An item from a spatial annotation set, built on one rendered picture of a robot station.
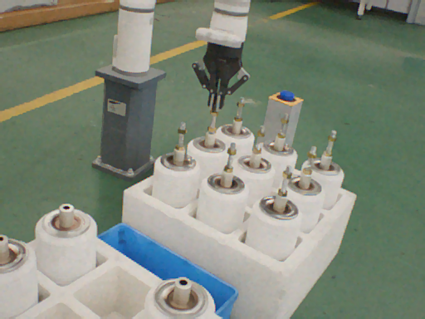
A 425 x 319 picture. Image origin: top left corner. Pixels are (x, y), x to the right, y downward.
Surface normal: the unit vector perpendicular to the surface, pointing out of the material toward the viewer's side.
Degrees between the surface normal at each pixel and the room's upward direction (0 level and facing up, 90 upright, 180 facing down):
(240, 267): 90
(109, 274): 90
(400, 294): 0
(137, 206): 90
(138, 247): 88
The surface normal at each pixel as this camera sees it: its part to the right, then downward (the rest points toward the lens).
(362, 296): 0.14, -0.88
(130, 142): 0.34, 0.47
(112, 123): -0.41, 0.36
